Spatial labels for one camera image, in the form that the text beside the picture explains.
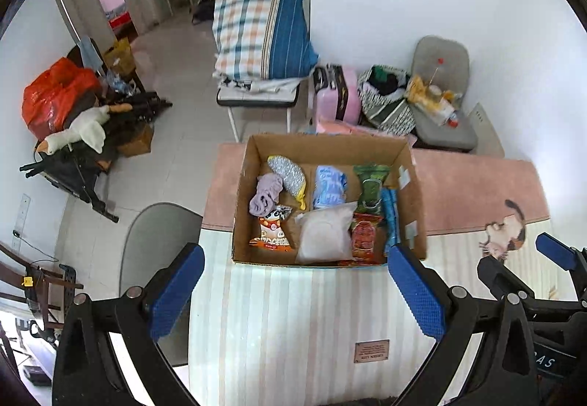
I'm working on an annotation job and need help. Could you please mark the long blue packet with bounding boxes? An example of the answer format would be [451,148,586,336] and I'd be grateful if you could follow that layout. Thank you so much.
[382,188,404,255]

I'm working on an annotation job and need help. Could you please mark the white soft pouch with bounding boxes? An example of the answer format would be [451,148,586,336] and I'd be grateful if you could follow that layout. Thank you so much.
[293,202,358,264]

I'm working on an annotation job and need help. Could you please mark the small brown cardboard box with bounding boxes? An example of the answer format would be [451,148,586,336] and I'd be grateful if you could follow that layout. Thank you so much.
[117,122,153,157]

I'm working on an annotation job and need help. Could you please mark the orange plastic bag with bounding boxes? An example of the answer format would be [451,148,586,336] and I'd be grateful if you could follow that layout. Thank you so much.
[21,57,102,141]

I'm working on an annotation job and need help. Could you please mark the white wall socket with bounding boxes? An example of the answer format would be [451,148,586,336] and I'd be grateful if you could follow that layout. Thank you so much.
[14,194,32,238]

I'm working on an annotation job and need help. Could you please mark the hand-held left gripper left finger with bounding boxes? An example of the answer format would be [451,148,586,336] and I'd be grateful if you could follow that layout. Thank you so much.
[52,242,205,406]

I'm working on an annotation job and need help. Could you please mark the yellow paper bag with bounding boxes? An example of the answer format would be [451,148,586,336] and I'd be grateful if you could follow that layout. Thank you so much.
[103,37,136,76]

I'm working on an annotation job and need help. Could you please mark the grey padded chair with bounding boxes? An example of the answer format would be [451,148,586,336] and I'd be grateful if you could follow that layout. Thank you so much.
[409,36,478,153]

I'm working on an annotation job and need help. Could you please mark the green snack packet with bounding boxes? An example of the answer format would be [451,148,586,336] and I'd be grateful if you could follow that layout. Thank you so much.
[353,164,390,216]

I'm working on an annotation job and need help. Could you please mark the red snack packet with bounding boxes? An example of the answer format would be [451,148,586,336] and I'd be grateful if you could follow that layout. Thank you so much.
[351,213,387,264]

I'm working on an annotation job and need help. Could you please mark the blue tissue pack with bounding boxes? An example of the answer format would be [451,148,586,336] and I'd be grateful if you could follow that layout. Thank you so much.
[313,165,348,210]

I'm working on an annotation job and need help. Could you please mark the black folded frame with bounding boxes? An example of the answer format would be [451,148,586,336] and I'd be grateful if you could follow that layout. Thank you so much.
[19,91,172,223]

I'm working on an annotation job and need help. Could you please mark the grey round-backed chair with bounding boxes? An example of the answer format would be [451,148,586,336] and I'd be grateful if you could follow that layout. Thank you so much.
[119,203,204,367]

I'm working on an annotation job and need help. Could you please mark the yellow plastic bag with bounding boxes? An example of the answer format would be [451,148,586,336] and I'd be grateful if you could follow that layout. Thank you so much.
[406,75,462,127]

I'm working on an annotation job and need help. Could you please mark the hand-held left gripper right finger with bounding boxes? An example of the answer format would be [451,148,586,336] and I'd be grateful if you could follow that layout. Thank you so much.
[387,244,540,406]

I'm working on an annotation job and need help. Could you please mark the small black box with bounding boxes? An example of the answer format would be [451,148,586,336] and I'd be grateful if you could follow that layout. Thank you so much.
[23,365,51,385]

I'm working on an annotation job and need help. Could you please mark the purple cloth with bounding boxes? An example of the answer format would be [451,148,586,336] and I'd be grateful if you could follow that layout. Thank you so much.
[249,173,286,218]

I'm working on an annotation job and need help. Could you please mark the light blue cloth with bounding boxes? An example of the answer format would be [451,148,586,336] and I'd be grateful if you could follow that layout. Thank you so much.
[79,36,104,69]

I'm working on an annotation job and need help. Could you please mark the white patterned cloth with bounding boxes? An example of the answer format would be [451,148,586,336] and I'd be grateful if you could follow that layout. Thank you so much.
[215,75,299,93]

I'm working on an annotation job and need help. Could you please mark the dark wooden chair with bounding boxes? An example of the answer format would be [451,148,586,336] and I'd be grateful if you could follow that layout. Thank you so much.
[0,241,84,329]

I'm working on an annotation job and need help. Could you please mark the pink suitcase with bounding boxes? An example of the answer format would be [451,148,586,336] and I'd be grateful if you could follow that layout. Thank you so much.
[313,64,361,127]

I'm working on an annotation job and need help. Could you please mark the silver yellow snack bag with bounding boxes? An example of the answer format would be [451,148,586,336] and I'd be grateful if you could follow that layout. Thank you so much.
[267,155,308,210]

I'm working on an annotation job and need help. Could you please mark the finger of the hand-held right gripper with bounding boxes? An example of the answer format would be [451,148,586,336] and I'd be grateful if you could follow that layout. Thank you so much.
[477,257,535,304]
[535,232,587,310]

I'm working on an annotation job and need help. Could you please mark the black white patterned bag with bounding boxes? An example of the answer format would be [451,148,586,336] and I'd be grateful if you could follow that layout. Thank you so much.
[357,65,417,137]

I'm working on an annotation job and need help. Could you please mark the white goose plush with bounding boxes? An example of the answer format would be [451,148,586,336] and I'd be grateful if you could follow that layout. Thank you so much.
[36,104,138,155]

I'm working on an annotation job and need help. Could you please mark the white folding table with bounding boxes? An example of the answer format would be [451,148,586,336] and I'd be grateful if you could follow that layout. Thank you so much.
[216,80,301,143]

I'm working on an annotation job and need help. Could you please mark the orange snack packet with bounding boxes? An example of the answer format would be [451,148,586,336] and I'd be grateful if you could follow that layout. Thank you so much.
[249,205,294,250]

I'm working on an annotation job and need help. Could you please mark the folded plaid quilt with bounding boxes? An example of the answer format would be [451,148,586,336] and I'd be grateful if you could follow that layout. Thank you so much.
[212,0,319,80]

